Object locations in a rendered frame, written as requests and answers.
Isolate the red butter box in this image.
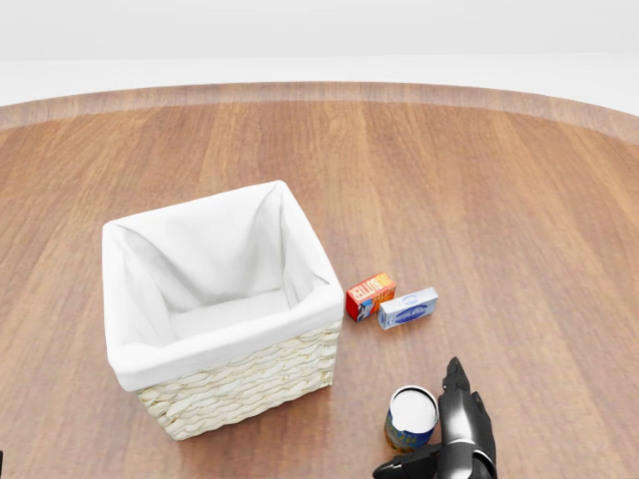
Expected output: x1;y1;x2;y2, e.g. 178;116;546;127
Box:
344;271;398;323

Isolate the pale blue cream cheese box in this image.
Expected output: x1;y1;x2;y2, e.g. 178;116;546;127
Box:
376;286;440;331

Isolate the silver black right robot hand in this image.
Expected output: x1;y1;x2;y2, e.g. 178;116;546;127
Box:
371;355;498;479

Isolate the alphabet soup tin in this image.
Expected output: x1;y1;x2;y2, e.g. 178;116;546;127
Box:
384;384;440;454

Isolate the white lined wicker basket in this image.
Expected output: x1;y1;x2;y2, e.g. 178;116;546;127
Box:
101;180;345;442

